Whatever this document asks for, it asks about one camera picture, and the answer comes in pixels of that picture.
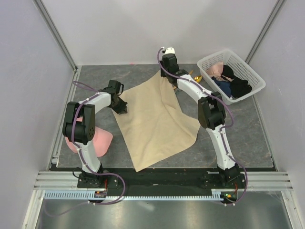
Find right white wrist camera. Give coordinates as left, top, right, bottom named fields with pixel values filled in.
left=161, top=47, right=175, bottom=55

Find white plastic basket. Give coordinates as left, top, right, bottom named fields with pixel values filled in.
left=197, top=50, right=266, bottom=105

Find pink cloth in basket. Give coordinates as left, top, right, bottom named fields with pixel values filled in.
left=206, top=62, right=224, bottom=78

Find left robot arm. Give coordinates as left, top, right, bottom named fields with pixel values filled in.
left=62, top=80, right=127, bottom=187

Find aluminium frame post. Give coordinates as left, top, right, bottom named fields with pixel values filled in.
left=33, top=0, right=78, bottom=72
left=245, top=0, right=286, bottom=64

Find pink baseball cap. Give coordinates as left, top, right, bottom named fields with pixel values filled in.
left=64, top=116, right=113, bottom=157

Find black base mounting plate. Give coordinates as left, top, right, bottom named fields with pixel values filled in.
left=77, top=168, right=246, bottom=189

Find colourful spoon green handle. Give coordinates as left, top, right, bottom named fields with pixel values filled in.
left=174, top=74, right=203, bottom=94

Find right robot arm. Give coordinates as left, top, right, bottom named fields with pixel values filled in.
left=157, top=48, right=238, bottom=188

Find beige cloth napkin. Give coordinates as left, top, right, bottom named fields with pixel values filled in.
left=114, top=72, right=200, bottom=172

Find aluminium front rail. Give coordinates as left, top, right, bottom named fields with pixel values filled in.
left=34, top=168, right=292, bottom=191

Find left aluminium frame post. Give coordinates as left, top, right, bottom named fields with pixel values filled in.
left=33, top=0, right=78, bottom=72

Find right aluminium frame post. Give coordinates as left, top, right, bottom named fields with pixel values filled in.
left=245, top=0, right=286, bottom=64

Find white slotted cable duct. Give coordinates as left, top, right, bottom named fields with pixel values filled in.
left=44, top=190, right=235, bottom=201

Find black clothes in basket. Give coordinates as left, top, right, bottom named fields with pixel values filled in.
left=221, top=65, right=252, bottom=98

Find navy cloth in basket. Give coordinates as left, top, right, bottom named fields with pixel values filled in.
left=212, top=77, right=231, bottom=98

